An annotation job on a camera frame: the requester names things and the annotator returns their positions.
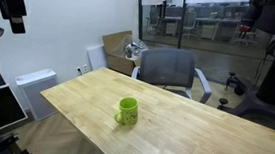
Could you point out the black glass partition post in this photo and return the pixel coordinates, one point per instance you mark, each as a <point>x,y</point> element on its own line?
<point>181,24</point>
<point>140,13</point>

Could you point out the green mug with print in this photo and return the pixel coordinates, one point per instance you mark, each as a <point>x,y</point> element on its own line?
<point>129,114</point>

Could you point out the grey background cabinet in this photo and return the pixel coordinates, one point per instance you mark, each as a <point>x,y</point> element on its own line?
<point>208,31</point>

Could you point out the clear plastic wrap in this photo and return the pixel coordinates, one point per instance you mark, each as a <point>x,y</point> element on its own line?
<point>135,48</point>

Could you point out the white wall outlet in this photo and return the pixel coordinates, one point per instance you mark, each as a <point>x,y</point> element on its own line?
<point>82,69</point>

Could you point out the white air purifier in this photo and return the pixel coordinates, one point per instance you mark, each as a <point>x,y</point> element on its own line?
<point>39,92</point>

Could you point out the white background office chair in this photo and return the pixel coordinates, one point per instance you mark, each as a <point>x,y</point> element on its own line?
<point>246,39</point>
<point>189,23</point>

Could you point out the grey mesh office chair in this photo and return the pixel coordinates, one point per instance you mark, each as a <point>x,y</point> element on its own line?
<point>167,66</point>

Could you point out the white flat panel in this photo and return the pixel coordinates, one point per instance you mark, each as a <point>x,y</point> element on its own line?
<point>97,57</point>

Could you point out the red hanging object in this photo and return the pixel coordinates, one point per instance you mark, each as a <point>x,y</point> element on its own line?
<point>244,30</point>

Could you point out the open cardboard box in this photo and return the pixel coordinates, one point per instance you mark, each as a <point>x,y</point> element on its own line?
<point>113,43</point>

